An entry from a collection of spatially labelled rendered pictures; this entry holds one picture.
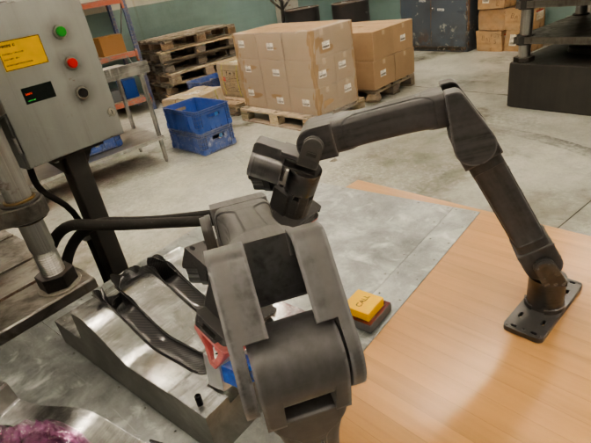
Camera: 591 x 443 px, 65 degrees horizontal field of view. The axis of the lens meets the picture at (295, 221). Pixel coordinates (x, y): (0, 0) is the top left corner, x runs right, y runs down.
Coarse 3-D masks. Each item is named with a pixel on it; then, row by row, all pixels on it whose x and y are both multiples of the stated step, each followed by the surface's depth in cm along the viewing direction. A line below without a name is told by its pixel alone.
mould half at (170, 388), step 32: (128, 288) 92; (160, 288) 92; (64, 320) 98; (96, 320) 85; (160, 320) 87; (192, 320) 88; (96, 352) 89; (128, 352) 82; (128, 384) 85; (160, 384) 75; (192, 384) 73; (192, 416) 70; (224, 416) 70
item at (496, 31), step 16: (480, 0) 647; (496, 0) 630; (512, 0) 632; (480, 16) 657; (496, 16) 641; (512, 16) 625; (544, 16) 620; (480, 32) 665; (496, 32) 647; (512, 32) 632; (480, 48) 675; (496, 48) 656; (512, 48) 641
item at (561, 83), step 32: (544, 0) 383; (576, 0) 366; (544, 32) 414; (576, 32) 394; (512, 64) 422; (544, 64) 401; (576, 64) 386; (512, 96) 434; (544, 96) 411; (576, 96) 391
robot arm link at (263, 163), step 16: (256, 144) 80; (272, 144) 81; (288, 144) 83; (304, 144) 76; (320, 144) 75; (256, 160) 81; (272, 160) 81; (304, 160) 78; (256, 176) 83; (272, 176) 81
